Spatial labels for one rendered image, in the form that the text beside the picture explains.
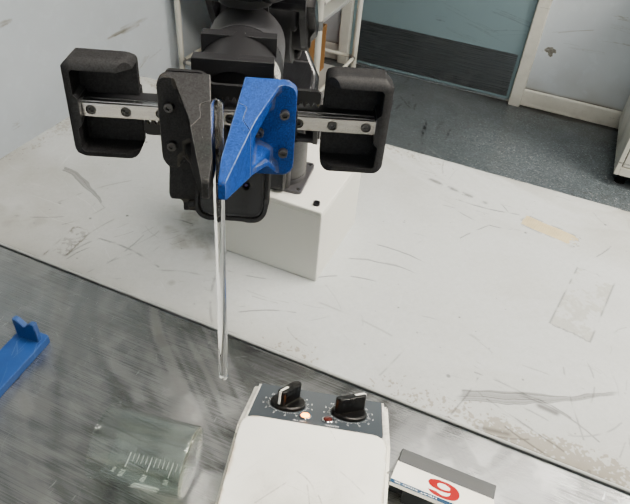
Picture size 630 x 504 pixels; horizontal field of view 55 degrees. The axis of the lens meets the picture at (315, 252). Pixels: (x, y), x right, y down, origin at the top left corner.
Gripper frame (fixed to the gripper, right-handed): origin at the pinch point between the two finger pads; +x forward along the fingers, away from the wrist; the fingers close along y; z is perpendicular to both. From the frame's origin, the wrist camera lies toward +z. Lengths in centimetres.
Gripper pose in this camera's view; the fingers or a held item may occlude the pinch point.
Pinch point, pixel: (221, 156)
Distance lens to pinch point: 33.0
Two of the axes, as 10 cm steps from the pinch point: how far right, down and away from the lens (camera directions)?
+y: -10.0, -0.6, -0.5
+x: 0.1, 6.2, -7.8
